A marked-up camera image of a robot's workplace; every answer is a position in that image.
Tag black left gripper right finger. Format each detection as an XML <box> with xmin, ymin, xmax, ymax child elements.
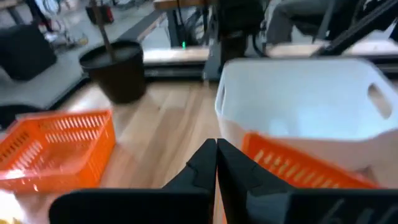
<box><xmin>216</xmin><ymin>138</ymin><xmax>398</xmax><ymax>224</ymax></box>

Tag white plastic storage bin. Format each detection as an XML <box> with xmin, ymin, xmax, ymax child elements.
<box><xmin>214</xmin><ymin>57</ymin><xmax>398</xmax><ymax>189</ymax></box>

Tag black box-shaped object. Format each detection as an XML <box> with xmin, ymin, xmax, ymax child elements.
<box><xmin>0</xmin><ymin>24</ymin><xmax>58</xmax><ymax>82</ymax></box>

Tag orange slotted plastic basket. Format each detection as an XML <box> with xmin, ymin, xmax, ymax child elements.
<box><xmin>0</xmin><ymin>109</ymin><xmax>116</xmax><ymax>194</ymax></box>
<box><xmin>241</xmin><ymin>132</ymin><xmax>379</xmax><ymax>190</ymax></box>

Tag artificial tree in black pot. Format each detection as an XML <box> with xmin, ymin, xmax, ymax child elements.
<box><xmin>79</xmin><ymin>0</ymin><xmax>147</xmax><ymax>105</ymax></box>

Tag black diagonal frame strut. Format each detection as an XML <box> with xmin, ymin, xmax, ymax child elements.
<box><xmin>312</xmin><ymin>0</ymin><xmax>398</xmax><ymax>57</ymax></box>

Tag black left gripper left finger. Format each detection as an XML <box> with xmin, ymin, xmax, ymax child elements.
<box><xmin>48</xmin><ymin>138</ymin><xmax>218</xmax><ymax>224</ymax></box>

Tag person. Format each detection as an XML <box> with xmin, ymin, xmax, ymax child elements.
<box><xmin>266</xmin><ymin>0</ymin><xmax>332</xmax><ymax>44</ymax></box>

